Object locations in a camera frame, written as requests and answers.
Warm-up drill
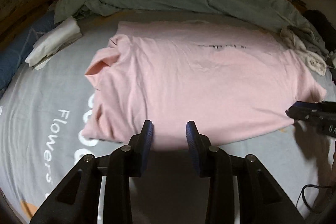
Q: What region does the pink printed t-shirt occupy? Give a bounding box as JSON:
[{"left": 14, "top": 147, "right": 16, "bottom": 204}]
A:
[{"left": 82, "top": 22, "right": 327, "bottom": 149}]

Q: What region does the right hand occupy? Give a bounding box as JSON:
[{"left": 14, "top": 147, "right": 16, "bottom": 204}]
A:
[{"left": 330, "top": 152, "right": 336, "bottom": 182}]

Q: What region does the folded cream cloth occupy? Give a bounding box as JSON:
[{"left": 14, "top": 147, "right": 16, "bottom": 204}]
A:
[{"left": 280, "top": 27, "right": 327, "bottom": 76}]

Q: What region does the black bag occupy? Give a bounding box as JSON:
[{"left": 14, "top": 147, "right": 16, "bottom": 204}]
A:
[{"left": 302, "top": 10, "right": 334, "bottom": 38}]

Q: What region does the blue garment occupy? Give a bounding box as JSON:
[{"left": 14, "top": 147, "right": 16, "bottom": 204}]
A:
[{"left": 0, "top": 11, "right": 55, "bottom": 97}]

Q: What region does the small white folded cloth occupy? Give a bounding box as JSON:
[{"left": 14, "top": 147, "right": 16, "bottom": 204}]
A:
[{"left": 25, "top": 17, "right": 82, "bottom": 69}]

